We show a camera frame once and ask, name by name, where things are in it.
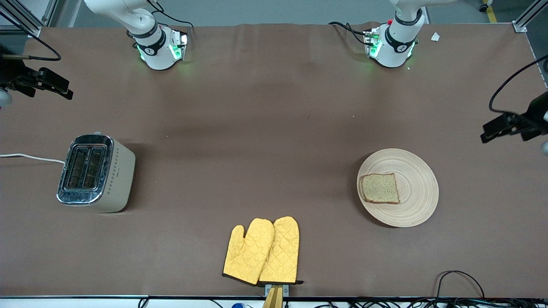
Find black right arm base cable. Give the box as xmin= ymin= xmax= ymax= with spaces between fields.
xmin=143 ymin=0 xmax=194 ymax=33

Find brown table cover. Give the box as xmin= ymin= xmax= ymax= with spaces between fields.
xmin=0 ymin=22 xmax=548 ymax=299

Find aluminium frame post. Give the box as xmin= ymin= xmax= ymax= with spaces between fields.
xmin=512 ymin=0 xmax=548 ymax=33
xmin=0 ymin=0 xmax=59 ymax=38

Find round wooden plate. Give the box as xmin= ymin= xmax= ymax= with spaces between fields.
xmin=357 ymin=148 xmax=440 ymax=228

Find cream and chrome toaster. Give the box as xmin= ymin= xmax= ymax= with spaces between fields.
xmin=57 ymin=132 xmax=136 ymax=213

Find yellow quilted oven mitt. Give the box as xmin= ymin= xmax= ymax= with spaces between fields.
xmin=223 ymin=218 xmax=275 ymax=286
xmin=259 ymin=216 xmax=304 ymax=285

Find slice of toast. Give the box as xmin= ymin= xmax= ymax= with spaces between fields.
xmin=360 ymin=173 xmax=401 ymax=204

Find yellow wooden stick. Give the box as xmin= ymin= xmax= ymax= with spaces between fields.
xmin=262 ymin=286 xmax=283 ymax=308

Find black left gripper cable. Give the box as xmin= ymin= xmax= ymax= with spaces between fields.
xmin=489 ymin=55 xmax=548 ymax=115

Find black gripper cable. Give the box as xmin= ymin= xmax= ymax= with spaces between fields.
xmin=0 ymin=9 xmax=62 ymax=62
xmin=489 ymin=55 xmax=548 ymax=115

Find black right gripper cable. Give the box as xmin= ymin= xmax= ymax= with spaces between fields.
xmin=0 ymin=9 xmax=62 ymax=62

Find black left arm base cable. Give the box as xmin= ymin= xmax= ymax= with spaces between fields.
xmin=328 ymin=21 xmax=369 ymax=46

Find white toaster power cord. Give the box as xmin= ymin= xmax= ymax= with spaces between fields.
xmin=0 ymin=153 xmax=66 ymax=165

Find bundle of black cables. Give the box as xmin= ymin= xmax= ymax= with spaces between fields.
xmin=300 ymin=298 xmax=548 ymax=308

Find black arm base cable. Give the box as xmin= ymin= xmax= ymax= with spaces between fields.
xmin=328 ymin=21 xmax=369 ymax=46
xmin=143 ymin=0 xmax=194 ymax=33

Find black looped cable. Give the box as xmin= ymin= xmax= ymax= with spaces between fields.
xmin=436 ymin=270 xmax=485 ymax=300

